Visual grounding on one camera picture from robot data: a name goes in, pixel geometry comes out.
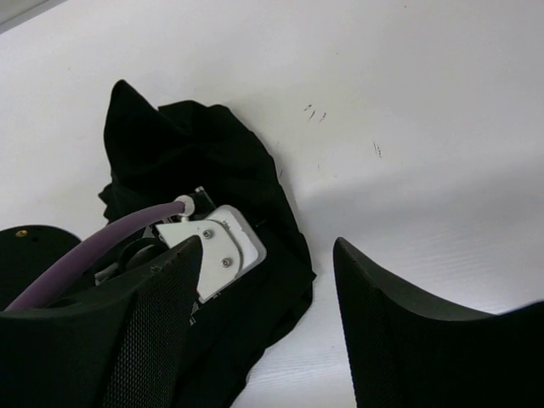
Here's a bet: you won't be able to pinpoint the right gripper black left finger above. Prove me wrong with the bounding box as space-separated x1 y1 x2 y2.
1 236 202 407

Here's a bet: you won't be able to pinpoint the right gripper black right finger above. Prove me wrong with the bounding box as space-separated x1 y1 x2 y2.
333 238 543 407

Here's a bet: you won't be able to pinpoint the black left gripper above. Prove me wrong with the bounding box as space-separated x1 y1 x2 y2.
1 225 162 309

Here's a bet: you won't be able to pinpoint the black pleated skirt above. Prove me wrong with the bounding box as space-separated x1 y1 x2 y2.
100 81 315 407

